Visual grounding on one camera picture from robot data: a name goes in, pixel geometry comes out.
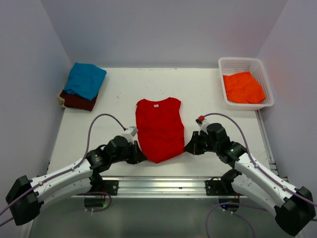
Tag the white plastic basket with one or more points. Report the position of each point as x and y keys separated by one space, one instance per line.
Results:
x=233 y=65

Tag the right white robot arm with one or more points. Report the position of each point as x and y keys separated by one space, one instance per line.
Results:
x=292 y=207

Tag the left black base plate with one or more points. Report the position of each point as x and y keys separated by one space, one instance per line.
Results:
x=110 y=187

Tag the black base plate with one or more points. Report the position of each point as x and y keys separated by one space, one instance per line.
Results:
x=215 y=187
x=110 y=187

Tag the folded beige t shirt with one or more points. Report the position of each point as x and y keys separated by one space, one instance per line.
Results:
x=62 y=100

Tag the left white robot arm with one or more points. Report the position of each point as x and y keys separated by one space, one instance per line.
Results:
x=28 y=196

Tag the orange t shirt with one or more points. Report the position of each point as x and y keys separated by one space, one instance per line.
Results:
x=242 y=88

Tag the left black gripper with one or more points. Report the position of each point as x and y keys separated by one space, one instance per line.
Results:
x=137 y=156

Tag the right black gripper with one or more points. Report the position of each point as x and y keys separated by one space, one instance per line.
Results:
x=193 y=147

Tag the red t shirt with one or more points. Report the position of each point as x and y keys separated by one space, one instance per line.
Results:
x=160 y=129

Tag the folded maroon t shirt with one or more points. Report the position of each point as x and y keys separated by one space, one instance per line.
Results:
x=77 y=102

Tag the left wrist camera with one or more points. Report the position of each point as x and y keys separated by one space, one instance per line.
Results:
x=130 y=133

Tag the folded blue t shirt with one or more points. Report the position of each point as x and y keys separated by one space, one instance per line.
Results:
x=85 y=80

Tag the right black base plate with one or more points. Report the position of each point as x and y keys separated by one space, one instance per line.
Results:
x=215 y=187

